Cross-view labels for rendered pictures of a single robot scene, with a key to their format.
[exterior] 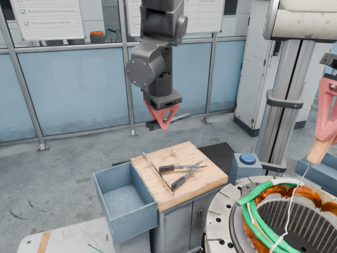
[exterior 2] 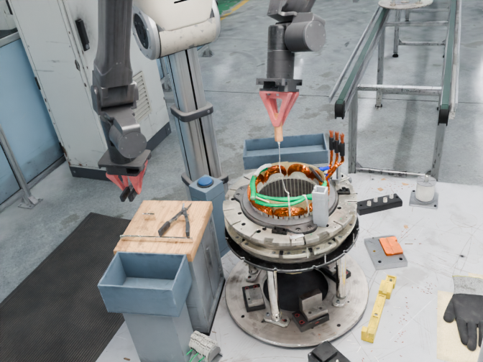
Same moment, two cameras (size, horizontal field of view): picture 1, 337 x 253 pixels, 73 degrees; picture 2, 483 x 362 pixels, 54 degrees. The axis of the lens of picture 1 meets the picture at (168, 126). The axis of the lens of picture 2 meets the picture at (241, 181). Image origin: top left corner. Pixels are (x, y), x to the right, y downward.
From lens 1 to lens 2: 0.66 m
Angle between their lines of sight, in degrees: 40
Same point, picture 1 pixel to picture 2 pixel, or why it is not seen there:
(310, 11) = (185, 26)
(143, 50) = (130, 124)
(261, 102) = not seen: hidden behind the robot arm
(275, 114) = (195, 128)
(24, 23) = not seen: outside the picture
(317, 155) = (279, 136)
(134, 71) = (128, 145)
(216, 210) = (236, 220)
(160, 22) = (121, 95)
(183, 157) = (159, 214)
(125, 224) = (178, 288)
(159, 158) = (139, 230)
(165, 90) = not seen: hidden behind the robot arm
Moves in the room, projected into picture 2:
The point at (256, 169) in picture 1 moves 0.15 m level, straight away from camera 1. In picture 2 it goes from (218, 186) to (200, 164)
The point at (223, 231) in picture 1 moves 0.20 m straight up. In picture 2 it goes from (253, 226) to (243, 149)
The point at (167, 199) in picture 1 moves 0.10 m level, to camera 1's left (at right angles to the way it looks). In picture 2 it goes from (190, 246) to (159, 274)
